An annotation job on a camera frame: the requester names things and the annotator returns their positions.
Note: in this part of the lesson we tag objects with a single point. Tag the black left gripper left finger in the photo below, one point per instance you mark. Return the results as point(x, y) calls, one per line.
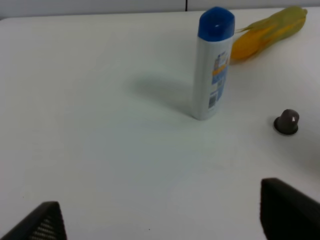
point(45, 222)

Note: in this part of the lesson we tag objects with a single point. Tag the brown coffee capsule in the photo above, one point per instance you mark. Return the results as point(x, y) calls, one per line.
point(287, 123)

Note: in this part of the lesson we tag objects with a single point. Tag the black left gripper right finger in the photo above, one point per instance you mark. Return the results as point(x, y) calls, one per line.
point(286, 213)

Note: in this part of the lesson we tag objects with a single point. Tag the yellow green corn cob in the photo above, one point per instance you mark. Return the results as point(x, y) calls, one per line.
point(262, 34)

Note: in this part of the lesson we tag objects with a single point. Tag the white blue shampoo bottle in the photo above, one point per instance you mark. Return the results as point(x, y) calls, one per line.
point(216, 29)

